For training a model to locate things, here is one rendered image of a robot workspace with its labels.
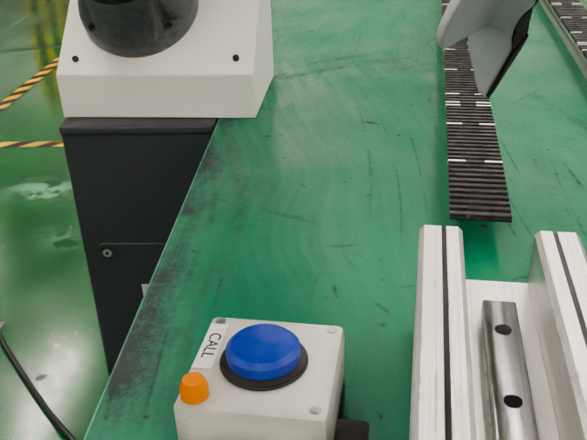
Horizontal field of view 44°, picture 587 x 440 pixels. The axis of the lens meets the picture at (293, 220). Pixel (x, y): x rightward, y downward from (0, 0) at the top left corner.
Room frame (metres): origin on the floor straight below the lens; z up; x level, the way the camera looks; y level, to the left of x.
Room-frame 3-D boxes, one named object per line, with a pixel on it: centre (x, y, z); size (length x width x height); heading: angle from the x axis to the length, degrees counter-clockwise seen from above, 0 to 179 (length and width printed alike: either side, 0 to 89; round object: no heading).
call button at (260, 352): (0.31, 0.02, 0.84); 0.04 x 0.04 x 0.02
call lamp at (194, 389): (0.28, 0.05, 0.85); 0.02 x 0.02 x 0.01
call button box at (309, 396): (0.31, 0.01, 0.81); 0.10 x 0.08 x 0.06; 79
